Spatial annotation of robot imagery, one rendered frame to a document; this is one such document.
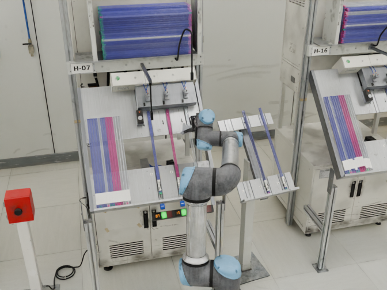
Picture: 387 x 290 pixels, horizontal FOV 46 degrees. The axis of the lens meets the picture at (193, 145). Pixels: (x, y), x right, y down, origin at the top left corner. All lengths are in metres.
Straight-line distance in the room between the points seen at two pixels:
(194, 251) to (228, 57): 2.72
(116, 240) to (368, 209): 1.82
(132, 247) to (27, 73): 1.91
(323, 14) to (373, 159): 0.97
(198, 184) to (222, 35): 2.66
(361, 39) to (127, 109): 1.51
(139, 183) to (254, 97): 2.36
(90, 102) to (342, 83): 1.58
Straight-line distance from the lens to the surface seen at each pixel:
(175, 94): 2.64
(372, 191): 3.49
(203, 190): 1.82
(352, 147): 2.93
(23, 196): 2.58
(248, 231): 2.93
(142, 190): 2.50
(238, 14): 4.32
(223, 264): 2.00
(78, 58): 2.66
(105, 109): 2.63
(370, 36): 3.12
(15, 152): 4.51
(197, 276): 2.00
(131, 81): 2.62
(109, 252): 3.05
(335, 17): 2.98
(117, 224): 2.92
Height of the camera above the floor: 2.10
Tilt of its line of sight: 27 degrees down
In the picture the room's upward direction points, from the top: straight up
